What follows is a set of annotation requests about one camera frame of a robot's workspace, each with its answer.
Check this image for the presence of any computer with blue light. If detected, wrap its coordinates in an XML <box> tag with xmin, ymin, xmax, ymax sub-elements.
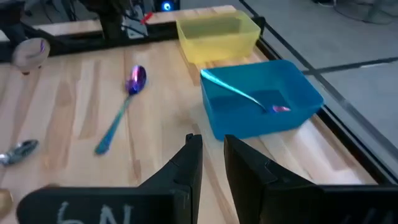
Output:
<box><xmin>154</xmin><ymin>0</ymin><xmax>181</xmax><ymax>12</ymax></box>

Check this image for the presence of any black frame clamp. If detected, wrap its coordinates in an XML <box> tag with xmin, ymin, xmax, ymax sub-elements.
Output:
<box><xmin>253</xmin><ymin>15</ymin><xmax>267</xmax><ymax>32</ymax></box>

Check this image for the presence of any iridescent rainbow spoon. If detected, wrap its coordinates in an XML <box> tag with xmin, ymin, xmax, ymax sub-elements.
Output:
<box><xmin>200</xmin><ymin>68</ymin><xmax>292</xmax><ymax>113</ymax></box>
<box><xmin>94</xmin><ymin>64</ymin><xmax>147</xmax><ymax>156</ymax></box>

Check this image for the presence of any black aluminium table frame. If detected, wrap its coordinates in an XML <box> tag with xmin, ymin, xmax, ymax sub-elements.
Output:
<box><xmin>0</xmin><ymin>15</ymin><xmax>398</xmax><ymax>186</ymax></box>

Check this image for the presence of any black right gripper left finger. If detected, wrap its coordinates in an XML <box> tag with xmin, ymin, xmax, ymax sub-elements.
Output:
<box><xmin>138</xmin><ymin>134</ymin><xmax>203</xmax><ymax>224</ymax></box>

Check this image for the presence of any silver spoon with wooden handle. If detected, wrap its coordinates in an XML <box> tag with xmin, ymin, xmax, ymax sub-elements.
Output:
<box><xmin>11</xmin><ymin>37</ymin><xmax>51</xmax><ymax>75</ymax></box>
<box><xmin>0</xmin><ymin>139</ymin><xmax>40</xmax><ymax>166</ymax></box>

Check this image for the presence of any yellow plastic bin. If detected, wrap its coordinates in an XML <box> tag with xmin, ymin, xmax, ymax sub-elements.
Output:
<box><xmin>176</xmin><ymin>9</ymin><xmax>262</xmax><ymax>65</ymax></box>

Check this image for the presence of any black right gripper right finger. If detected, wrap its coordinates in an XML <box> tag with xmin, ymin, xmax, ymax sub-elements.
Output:
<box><xmin>224</xmin><ymin>134</ymin><xmax>321</xmax><ymax>224</ymax></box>

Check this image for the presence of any blue plastic bin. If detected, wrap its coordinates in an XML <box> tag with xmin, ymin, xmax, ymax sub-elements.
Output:
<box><xmin>200</xmin><ymin>59</ymin><xmax>325</xmax><ymax>141</ymax></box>

